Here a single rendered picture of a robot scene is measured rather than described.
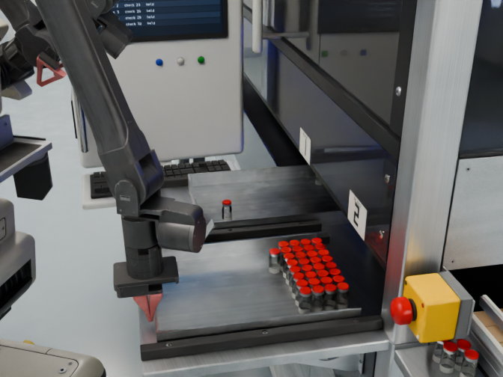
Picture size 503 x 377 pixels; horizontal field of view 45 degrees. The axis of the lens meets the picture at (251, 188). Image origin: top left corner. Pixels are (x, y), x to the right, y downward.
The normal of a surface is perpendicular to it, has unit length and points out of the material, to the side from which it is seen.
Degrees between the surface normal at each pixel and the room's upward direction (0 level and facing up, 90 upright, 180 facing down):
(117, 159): 86
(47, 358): 0
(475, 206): 90
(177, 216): 88
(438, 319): 90
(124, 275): 1
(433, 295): 0
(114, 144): 74
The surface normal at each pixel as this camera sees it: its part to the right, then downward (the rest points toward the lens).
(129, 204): -0.29, 0.37
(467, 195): 0.20, 0.43
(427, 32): -0.98, 0.08
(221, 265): 0.00, -0.90
